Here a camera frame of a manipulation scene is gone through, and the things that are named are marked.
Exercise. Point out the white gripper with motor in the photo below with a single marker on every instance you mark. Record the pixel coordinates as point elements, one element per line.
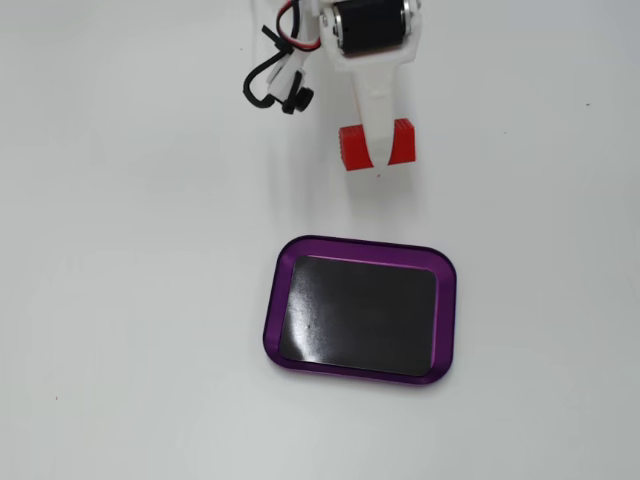
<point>369,25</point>

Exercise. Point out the red studded cube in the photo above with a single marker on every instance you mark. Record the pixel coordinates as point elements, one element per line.
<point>352,147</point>

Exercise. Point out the black tray mat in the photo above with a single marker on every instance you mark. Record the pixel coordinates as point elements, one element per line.
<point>360,315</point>

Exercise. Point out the purple metal tray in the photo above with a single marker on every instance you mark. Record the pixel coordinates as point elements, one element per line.
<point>276,310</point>

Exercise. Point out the small black gripper camera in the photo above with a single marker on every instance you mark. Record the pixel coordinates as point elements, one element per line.
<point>296,97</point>

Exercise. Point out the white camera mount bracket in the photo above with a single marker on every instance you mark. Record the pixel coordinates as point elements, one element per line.
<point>287,70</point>

